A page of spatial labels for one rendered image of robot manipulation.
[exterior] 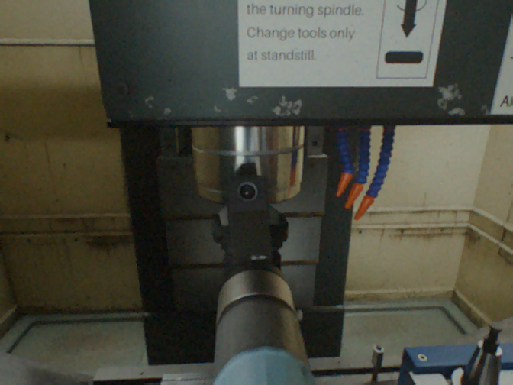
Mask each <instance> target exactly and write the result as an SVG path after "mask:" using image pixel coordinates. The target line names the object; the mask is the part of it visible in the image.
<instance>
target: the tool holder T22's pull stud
mask: <svg viewBox="0 0 513 385"><path fill-rule="evenodd" d="M489 327H490V330H489V333H488V334H487V335H485V336H484V339H483V342H482V346H483V347H484V348H485V349H486V350H487V351H490V352H492V353H495V352H497V351H498V347H499V345H500V340H499V339H498V335H499V332H502V330H503V326H502V325H501V324H499V323H497V322H490V323H489Z"/></svg>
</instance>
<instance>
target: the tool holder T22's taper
mask: <svg viewBox="0 0 513 385"><path fill-rule="evenodd" d="M482 342H483V341H479V343H478V345H477V346H476V348H475V350H474V352H473V354H472V356H471V358H470V360H469V361H468V363H467V365H466V367H465V369H464V371H463V373H462V374H461V376H460V384H461V385H499V381H500V370H501V359H502V350H501V348H500V347H498V351H497V352H495V353H492V352H490V351H487V350H486V349H485V348H484V347H483V346H482Z"/></svg>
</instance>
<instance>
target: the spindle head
mask: <svg viewBox="0 0 513 385"><path fill-rule="evenodd" d="M88 1H89V11H90V17H91V22H92V33H93V37H94V43H95V53H96V59H97V64H98V74H99V80H100V86H101V91H102V101H103V106H104V109H105V111H106V116H107V119H108V120H109V121H107V126H108V128H223V127H321V126H417V125H513V115H490V113H491V109H492V103H493V99H494V95H495V89H496V86H497V82H498V76H499V72H500V69H501V65H502V58H503V55H504V51H505V45H506V41H507V37H508V31H509V28H510V23H511V17H512V14H513V0H446V5H445V10H444V19H443V24H442V28H441V33H440V42H439V47H438V52H437V61H436V66H435V71H434V79H433V85H432V86H240V67H239V19H238V0H88Z"/></svg>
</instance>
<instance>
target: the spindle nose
mask: <svg viewBox="0 0 513 385"><path fill-rule="evenodd" d="M304 135H305V127H223V128H191V138H192V162H193V173H194V181H195V188H196V192H197V193H198V194H199V195H200V196H201V197H203V198H204V199H207V200H208V201H210V202H214V203H217V204H222V205H227V181H228V179H229V178H230V177H232V176H246V175H261V176H263V177H264V178H265V179H266V188H267V197H268V205H273V204H277V203H281V202H284V201H287V200H289V199H291V198H292V197H294V196H295V195H297V194H298V193H299V191H300V188H301V181H302V168H303V151H304V144H303V142H304Z"/></svg>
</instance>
